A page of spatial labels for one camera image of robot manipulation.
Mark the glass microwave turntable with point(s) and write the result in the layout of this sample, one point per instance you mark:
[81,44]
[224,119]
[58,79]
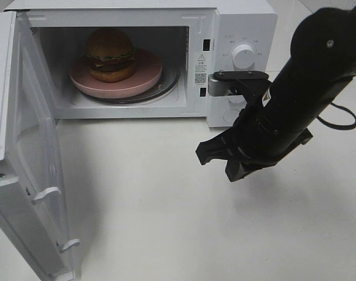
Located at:
[166,87]

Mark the pink round plate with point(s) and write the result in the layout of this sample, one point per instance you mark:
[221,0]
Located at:
[144,58]

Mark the white microwave oven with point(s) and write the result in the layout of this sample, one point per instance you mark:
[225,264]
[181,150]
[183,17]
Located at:
[194,37]

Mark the white dial knob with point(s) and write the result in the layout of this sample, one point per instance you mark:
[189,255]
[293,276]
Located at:
[243,56]
[235,99]

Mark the toy burger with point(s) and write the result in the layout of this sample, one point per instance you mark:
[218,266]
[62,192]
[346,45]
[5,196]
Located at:
[111,55]

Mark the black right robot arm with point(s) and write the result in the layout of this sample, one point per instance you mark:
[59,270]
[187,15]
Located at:
[322,62]

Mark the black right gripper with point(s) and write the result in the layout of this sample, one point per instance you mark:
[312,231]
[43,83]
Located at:
[260,138]

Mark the white microwave door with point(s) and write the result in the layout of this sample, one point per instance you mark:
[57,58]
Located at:
[33,209]

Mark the round white door button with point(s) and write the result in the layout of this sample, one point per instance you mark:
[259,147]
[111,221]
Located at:
[231,115]

